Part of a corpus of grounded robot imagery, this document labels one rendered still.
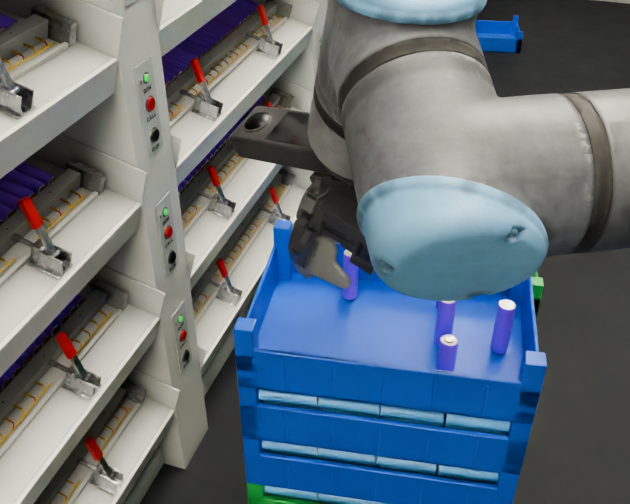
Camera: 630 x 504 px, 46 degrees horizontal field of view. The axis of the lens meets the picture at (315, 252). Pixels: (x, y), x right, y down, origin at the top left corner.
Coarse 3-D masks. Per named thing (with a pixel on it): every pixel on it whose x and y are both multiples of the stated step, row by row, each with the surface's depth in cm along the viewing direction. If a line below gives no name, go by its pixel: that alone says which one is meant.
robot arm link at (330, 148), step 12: (312, 96) 53; (312, 108) 53; (312, 120) 53; (312, 132) 54; (324, 132) 52; (312, 144) 54; (324, 144) 53; (336, 144) 51; (324, 156) 54; (336, 156) 52; (336, 168) 53; (348, 168) 53
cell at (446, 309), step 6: (438, 306) 79; (444, 306) 78; (450, 306) 78; (438, 312) 80; (444, 312) 79; (450, 312) 79; (438, 318) 80; (444, 318) 79; (450, 318) 79; (438, 324) 80; (444, 324) 80; (450, 324) 80; (438, 330) 81; (444, 330) 80; (450, 330) 80; (438, 336) 81; (438, 342) 81
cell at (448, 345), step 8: (448, 336) 74; (440, 344) 74; (448, 344) 73; (456, 344) 73; (440, 352) 74; (448, 352) 73; (456, 352) 74; (440, 360) 74; (448, 360) 74; (440, 368) 75; (448, 368) 75
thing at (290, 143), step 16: (256, 112) 65; (272, 112) 64; (288, 112) 64; (304, 112) 63; (240, 128) 64; (256, 128) 63; (272, 128) 63; (288, 128) 62; (304, 128) 61; (240, 144) 64; (256, 144) 62; (272, 144) 61; (288, 144) 60; (304, 144) 60; (272, 160) 63; (288, 160) 61; (304, 160) 60
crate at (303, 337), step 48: (288, 240) 88; (288, 288) 90; (336, 288) 90; (384, 288) 90; (528, 288) 83; (240, 336) 73; (288, 336) 83; (336, 336) 83; (384, 336) 83; (432, 336) 83; (480, 336) 83; (528, 336) 79; (240, 384) 77; (288, 384) 76; (336, 384) 75; (384, 384) 74; (432, 384) 72; (480, 384) 71; (528, 384) 70
